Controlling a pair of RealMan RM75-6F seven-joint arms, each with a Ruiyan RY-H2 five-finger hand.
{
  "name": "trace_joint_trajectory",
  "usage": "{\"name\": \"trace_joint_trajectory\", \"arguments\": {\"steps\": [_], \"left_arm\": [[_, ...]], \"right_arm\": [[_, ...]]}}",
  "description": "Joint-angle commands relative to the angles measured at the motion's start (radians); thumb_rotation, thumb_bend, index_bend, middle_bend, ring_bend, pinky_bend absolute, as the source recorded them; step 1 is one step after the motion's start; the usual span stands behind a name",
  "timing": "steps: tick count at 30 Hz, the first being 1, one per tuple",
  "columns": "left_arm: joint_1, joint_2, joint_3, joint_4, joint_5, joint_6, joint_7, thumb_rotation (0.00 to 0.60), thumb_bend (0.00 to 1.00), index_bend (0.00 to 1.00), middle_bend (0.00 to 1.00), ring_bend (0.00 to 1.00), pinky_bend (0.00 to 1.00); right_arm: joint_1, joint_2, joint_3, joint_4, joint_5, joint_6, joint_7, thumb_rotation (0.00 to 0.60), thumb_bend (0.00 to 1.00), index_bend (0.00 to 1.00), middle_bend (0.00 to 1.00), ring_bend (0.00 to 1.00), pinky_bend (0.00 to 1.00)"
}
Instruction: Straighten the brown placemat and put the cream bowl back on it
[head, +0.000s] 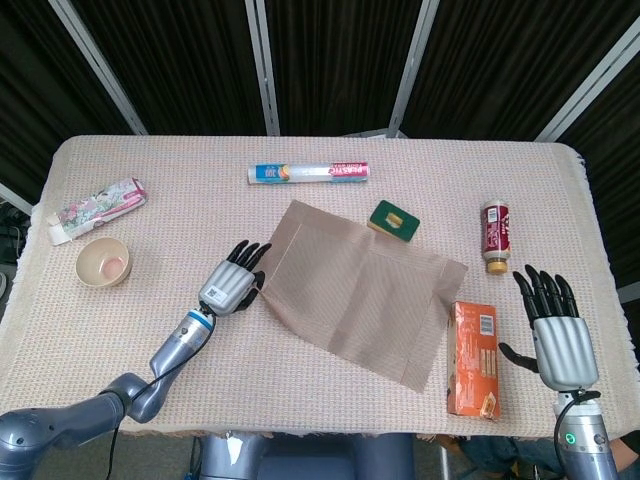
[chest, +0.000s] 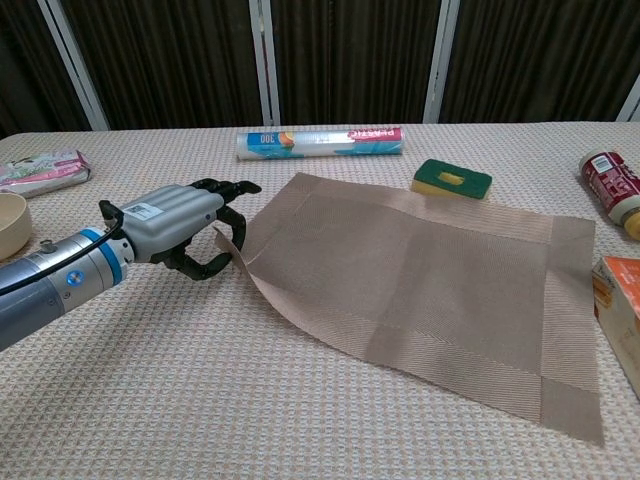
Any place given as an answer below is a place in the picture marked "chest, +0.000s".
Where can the beige checked tablecloth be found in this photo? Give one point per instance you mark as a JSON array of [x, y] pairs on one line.
[[200, 400]]

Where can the orange carton box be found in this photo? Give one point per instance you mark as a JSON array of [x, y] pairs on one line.
[[622, 310]]

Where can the dark pleated screen panel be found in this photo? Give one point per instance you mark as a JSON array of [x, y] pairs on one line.
[[540, 60], [20, 60], [350, 60], [165, 60]]

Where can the floral tissue pack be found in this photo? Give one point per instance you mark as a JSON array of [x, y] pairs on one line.
[[45, 175]]

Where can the white screen frame post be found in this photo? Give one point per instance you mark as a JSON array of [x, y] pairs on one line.
[[264, 65], [75, 65], [440, 65], [631, 102]]

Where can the plastic wrap roll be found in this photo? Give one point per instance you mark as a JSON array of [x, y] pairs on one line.
[[320, 144]]

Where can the beige brown bowl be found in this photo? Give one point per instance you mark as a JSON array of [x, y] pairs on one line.
[[15, 235]]

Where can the red label bottle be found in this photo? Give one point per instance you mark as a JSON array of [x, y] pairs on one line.
[[612, 185]]

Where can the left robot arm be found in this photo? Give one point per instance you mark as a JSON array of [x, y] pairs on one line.
[[50, 290]]

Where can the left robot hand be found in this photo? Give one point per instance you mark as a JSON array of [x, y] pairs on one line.
[[170, 220]]

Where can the brown woven placemat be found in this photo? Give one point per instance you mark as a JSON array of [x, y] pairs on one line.
[[425, 280]]

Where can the green yellow sponge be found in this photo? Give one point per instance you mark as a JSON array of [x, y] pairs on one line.
[[430, 172]]

